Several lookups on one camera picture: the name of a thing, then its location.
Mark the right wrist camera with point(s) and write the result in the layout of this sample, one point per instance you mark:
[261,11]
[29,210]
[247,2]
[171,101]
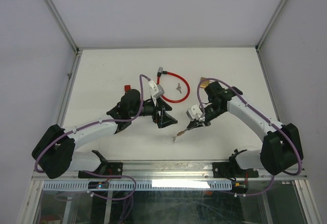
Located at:
[194,113]

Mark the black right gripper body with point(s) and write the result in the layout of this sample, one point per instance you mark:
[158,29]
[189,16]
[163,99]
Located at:
[211,112]

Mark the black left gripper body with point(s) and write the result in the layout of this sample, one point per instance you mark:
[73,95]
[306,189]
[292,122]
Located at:
[148,108]

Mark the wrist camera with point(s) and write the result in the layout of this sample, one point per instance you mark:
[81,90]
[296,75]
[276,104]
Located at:
[156,91]
[194,113]

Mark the cable lock keys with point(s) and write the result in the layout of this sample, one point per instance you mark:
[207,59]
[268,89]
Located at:
[179,88]

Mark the white slotted cable duct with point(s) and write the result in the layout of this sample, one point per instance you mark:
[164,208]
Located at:
[138,186]

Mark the large brass padlock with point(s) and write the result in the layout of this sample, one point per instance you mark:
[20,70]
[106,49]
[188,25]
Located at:
[204,82]

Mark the small brass padlock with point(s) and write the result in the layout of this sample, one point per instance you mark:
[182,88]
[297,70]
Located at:
[182,132]

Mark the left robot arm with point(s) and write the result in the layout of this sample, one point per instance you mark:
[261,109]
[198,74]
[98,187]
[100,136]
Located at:
[57,151]

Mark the small red padlock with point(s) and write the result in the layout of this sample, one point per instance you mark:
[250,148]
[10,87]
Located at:
[127,88]

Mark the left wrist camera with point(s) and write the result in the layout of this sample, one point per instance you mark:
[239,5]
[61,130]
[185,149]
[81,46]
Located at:
[156,91]

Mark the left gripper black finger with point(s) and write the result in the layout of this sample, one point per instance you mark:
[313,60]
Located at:
[164,119]
[160,103]

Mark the aluminium mounting rail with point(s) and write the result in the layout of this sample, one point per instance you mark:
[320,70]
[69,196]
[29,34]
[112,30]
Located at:
[185,170]

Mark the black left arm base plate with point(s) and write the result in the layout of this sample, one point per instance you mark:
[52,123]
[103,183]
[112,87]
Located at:
[105,170]

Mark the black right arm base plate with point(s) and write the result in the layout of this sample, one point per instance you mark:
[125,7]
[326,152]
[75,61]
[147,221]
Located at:
[231,171]

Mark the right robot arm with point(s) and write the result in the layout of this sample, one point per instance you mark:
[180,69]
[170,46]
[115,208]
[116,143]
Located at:
[281,150]

